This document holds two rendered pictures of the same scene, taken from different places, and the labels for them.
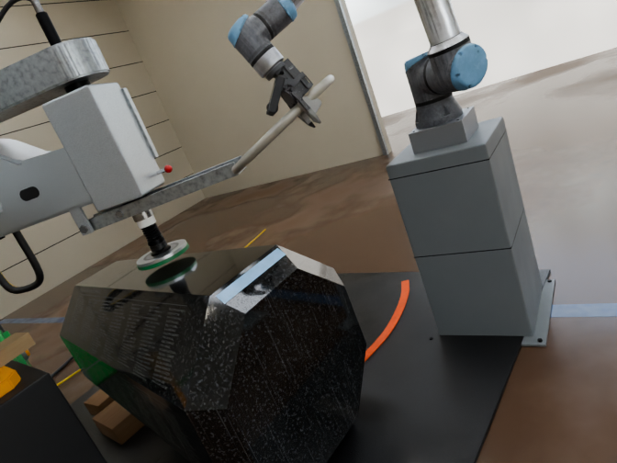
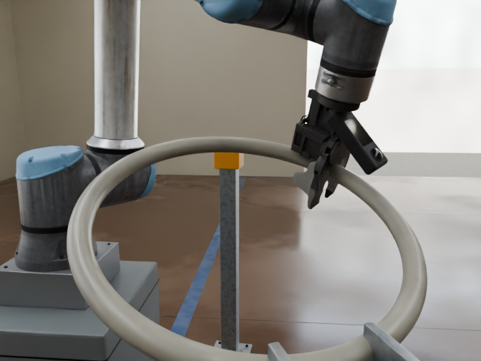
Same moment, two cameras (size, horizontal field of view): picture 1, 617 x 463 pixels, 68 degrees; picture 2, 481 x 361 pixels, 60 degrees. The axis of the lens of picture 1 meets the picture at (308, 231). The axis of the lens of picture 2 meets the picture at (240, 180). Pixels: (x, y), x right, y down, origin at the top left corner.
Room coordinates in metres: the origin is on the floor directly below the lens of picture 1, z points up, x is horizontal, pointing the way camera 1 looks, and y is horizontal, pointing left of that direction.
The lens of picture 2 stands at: (2.00, 0.42, 1.34)
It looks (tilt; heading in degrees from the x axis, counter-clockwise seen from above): 12 degrees down; 237
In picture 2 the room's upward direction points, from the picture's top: straight up
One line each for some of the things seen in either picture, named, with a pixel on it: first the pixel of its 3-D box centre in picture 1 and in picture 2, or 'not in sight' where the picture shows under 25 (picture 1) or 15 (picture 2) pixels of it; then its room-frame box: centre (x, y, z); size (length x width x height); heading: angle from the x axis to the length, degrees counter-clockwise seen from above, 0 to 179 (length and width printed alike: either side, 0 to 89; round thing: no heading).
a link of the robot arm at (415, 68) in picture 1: (428, 74); (55, 183); (1.85, -0.67, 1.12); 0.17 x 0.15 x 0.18; 16
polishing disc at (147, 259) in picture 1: (162, 252); not in sight; (1.83, 0.59, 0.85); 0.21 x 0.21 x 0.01
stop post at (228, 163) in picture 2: not in sight; (229, 257); (0.99, -1.26, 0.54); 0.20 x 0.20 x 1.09; 46
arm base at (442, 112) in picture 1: (435, 108); (56, 237); (1.86, -0.66, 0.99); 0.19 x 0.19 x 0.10
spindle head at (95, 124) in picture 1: (92, 156); not in sight; (1.85, 0.67, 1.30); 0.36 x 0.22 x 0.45; 77
